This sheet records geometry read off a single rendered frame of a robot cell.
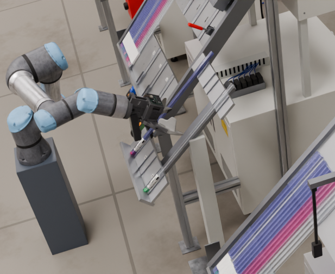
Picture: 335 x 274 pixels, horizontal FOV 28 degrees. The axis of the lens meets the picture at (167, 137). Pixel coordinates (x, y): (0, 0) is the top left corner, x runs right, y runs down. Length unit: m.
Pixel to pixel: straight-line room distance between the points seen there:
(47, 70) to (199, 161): 0.66
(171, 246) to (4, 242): 0.86
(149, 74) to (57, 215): 0.79
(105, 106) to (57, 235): 1.24
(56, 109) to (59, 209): 1.02
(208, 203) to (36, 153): 0.79
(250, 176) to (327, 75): 0.55
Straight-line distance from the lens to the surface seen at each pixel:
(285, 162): 3.03
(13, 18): 5.42
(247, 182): 3.08
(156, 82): 2.84
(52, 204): 3.14
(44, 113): 2.21
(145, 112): 2.20
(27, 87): 2.40
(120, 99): 2.17
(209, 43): 2.59
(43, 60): 2.55
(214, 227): 2.80
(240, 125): 2.86
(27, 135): 2.92
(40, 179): 3.04
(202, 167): 2.57
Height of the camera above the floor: 2.40
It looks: 39 degrees down
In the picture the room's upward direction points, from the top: 13 degrees counter-clockwise
